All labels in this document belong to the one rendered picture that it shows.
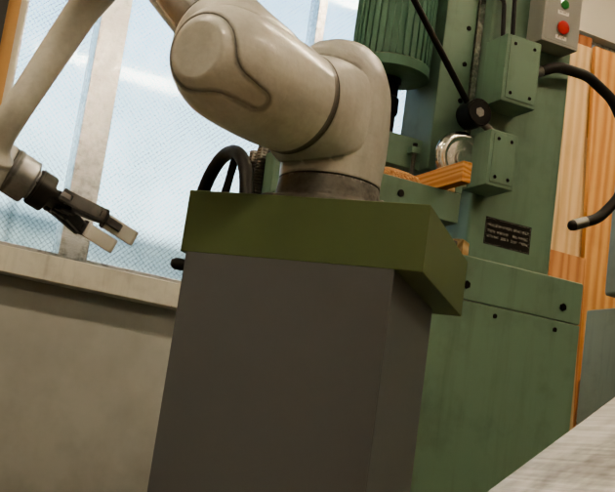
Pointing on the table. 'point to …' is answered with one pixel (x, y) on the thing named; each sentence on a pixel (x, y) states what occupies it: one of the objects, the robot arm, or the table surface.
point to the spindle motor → (397, 37)
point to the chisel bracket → (396, 156)
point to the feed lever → (480, 112)
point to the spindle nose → (393, 97)
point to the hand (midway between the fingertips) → (119, 240)
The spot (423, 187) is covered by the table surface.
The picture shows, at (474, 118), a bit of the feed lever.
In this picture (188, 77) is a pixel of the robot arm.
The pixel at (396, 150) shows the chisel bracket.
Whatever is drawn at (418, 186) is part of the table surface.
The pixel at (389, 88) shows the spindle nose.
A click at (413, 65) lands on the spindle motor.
